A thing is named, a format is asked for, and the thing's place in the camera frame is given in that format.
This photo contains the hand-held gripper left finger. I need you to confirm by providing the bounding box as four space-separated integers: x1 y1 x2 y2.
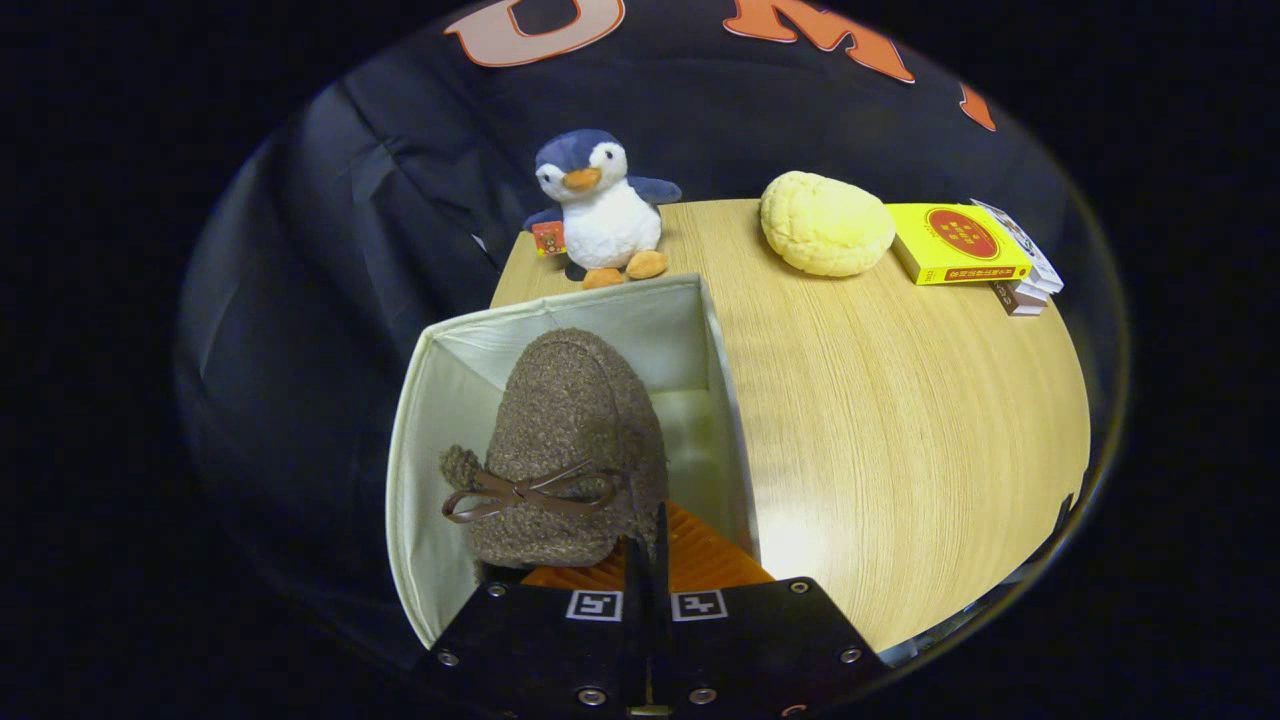
415 538 649 720

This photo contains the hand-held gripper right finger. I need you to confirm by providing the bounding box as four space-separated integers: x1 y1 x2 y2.
648 502 889 720

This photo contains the brown fuzzy shoe with bow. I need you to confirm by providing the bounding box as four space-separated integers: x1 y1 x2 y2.
438 328 669 571

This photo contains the cream fabric storage box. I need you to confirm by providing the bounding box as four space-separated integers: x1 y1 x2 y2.
385 273 761 649

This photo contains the yellow bun plush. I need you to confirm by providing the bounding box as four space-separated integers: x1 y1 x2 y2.
758 170 897 278

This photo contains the blue and white penguin plush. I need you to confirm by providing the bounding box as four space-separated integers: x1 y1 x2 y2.
522 128 683 291

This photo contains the brown book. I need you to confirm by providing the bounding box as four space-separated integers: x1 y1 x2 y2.
990 280 1046 317

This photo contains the yellow book with red circle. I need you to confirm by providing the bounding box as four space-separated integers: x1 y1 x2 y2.
885 203 1034 287

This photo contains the white illustrated book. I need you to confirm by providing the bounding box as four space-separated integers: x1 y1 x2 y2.
970 198 1064 296

